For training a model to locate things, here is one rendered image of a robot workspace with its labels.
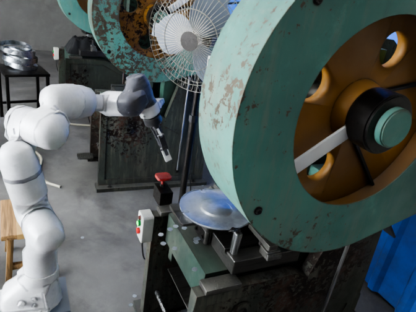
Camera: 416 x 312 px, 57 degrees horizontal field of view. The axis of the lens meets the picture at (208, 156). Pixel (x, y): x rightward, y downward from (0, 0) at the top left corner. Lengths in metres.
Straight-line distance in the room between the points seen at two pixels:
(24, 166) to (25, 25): 6.65
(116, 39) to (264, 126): 1.80
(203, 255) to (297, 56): 0.91
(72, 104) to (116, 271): 1.32
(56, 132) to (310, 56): 0.72
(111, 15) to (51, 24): 5.35
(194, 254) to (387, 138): 0.83
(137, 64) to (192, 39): 0.65
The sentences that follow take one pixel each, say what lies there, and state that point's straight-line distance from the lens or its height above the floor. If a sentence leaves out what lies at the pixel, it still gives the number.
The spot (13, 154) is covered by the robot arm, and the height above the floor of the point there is 1.06.
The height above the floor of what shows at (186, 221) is 0.78.
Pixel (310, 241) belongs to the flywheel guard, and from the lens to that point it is 1.12.
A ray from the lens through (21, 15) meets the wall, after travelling 7.76.
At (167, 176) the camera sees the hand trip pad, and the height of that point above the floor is 0.76.
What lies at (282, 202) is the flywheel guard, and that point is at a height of 1.11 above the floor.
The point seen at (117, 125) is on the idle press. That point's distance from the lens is 2.90.
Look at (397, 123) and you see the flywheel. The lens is 1.00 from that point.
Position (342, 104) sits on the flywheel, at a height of 1.35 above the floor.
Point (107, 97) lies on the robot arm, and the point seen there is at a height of 1.12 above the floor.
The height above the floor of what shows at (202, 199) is 0.78.
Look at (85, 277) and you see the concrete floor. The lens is 2.33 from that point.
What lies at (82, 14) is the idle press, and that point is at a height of 1.10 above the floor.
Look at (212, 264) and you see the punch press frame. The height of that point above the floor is 0.65.
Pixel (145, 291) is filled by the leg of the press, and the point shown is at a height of 0.19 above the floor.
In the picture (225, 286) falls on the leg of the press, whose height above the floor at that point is 0.64.
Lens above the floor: 1.58
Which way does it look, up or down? 24 degrees down
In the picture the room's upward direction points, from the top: 10 degrees clockwise
